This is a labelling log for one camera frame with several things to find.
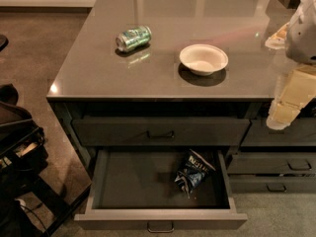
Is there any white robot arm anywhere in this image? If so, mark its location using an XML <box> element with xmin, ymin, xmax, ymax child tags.
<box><xmin>265</xmin><ymin>0</ymin><xmax>316</xmax><ymax>130</ymax></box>

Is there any blue chip bag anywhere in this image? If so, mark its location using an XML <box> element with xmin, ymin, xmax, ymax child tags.
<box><xmin>174</xmin><ymin>149</ymin><xmax>216</xmax><ymax>198</ymax></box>

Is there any open middle drawer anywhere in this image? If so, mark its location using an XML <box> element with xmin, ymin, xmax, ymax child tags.
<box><xmin>75</xmin><ymin>148</ymin><xmax>247</xmax><ymax>233</ymax></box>

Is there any closed top drawer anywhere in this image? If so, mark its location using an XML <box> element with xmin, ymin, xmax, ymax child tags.
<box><xmin>72</xmin><ymin>117</ymin><xmax>250</xmax><ymax>146</ymax></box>

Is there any right top drawer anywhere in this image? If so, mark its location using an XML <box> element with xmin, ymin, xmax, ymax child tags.
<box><xmin>242</xmin><ymin>118</ymin><xmax>316</xmax><ymax>147</ymax></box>

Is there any green soda can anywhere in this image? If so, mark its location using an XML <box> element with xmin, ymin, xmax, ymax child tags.
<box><xmin>116</xmin><ymin>26</ymin><xmax>152</xmax><ymax>53</ymax></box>

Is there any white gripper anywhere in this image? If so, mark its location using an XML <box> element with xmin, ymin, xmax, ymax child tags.
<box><xmin>265</xmin><ymin>12</ymin><xmax>316</xmax><ymax>130</ymax></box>

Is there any white paper bowl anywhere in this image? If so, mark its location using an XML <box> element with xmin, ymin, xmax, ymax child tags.
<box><xmin>179</xmin><ymin>44</ymin><xmax>228</xmax><ymax>76</ymax></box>

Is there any right middle drawer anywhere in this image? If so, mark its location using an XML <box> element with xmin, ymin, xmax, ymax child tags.
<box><xmin>227</xmin><ymin>152</ymin><xmax>316</xmax><ymax>175</ymax></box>

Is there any dark cart with clutter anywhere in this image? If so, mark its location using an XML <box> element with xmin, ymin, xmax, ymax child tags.
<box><xmin>0</xmin><ymin>84</ymin><xmax>68</xmax><ymax>237</ymax></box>

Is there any grey counter cabinet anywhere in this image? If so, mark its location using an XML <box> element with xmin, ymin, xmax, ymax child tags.
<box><xmin>47</xmin><ymin>0</ymin><xmax>315</xmax><ymax>192</ymax></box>

